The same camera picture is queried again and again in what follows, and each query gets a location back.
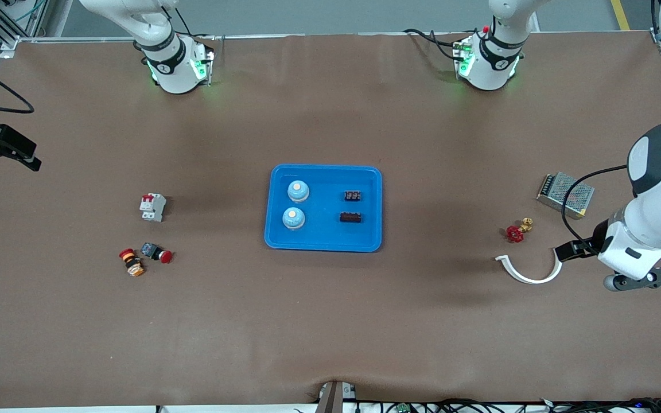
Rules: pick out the metal mesh power supply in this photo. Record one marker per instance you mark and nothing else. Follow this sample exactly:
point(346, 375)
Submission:
point(566, 195)

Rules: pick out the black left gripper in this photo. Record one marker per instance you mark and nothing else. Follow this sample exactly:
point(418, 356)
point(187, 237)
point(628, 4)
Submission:
point(590, 245)

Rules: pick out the blue plastic tray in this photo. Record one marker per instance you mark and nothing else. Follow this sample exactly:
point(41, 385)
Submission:
point(325, 238)

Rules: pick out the light blue bell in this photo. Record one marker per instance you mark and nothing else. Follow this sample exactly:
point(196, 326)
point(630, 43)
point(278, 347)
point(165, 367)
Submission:
point(298, 192)
point(294, 218)

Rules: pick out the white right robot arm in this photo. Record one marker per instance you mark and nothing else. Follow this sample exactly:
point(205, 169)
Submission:
point(175, 69)

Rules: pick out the red emergency stop button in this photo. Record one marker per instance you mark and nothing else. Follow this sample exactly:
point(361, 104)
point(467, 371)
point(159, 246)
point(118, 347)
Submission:
point(155, 252)

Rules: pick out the grey metal bracket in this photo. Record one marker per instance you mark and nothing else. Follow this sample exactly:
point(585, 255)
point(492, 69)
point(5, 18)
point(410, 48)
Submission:
point(333, 398)

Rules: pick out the orange red push button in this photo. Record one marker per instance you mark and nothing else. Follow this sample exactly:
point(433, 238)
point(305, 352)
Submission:
point(132, 264)

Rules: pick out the white red circuit breaker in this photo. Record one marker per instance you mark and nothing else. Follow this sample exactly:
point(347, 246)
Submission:
point(152, 207)

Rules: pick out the white curved pipe clamp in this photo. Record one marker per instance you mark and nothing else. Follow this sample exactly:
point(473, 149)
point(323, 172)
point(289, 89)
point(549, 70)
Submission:
point(531, 281)

